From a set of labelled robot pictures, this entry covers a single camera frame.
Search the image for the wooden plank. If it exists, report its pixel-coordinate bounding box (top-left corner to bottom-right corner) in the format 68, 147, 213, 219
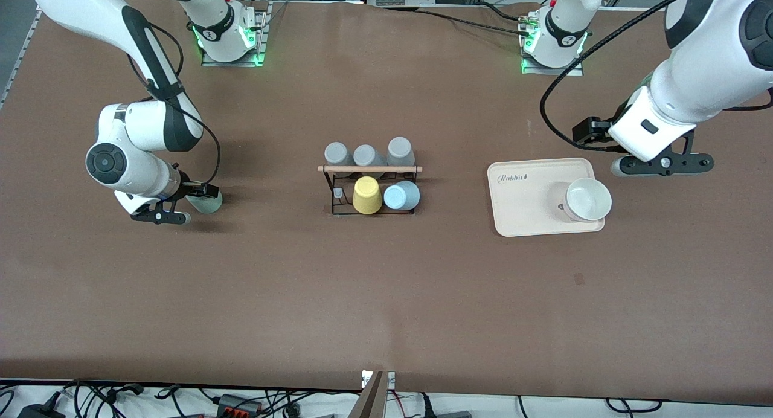
349, 371, 387, 418

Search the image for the light blue cup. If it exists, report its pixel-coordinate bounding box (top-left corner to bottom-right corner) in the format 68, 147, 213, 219
383, 181, 421, 211

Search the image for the yellow cup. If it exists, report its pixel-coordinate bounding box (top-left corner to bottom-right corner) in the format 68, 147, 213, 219
353, 176, 384, 216

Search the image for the cream plastic tray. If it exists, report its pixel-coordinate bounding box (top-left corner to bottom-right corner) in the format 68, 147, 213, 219
488, 158, 606, 237

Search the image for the black and red device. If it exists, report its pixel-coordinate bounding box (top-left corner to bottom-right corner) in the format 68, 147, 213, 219
216, 394, 265, 418

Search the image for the black wire cup rack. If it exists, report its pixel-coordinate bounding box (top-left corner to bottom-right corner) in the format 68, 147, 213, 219
318, 163, 423, 216

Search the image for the pale green cup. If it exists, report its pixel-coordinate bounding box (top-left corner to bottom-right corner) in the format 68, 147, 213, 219
186, 191, 223, 215

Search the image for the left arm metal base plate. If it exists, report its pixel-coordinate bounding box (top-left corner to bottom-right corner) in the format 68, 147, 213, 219
521, 40, 585, 76

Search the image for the black power adapter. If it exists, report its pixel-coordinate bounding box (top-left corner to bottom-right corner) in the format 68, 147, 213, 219
17, 403, 67, 418

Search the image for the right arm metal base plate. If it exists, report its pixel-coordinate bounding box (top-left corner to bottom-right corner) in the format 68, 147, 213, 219
201, 1, 271, 67

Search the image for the white bowl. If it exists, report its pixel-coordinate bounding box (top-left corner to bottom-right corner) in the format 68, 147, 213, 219
563, 177, 613, 223

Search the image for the grey cup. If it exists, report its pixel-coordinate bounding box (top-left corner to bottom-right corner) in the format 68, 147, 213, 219
387, 137, 417, 177
324, 142, 354, 178
353, 144, 388, 178

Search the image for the black cable on table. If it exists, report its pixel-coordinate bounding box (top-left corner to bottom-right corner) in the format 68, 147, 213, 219
386, 5, 533, 36

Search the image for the brown table cover sheet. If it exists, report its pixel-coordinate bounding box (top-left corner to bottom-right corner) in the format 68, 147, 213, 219
0, 0, 773, 405

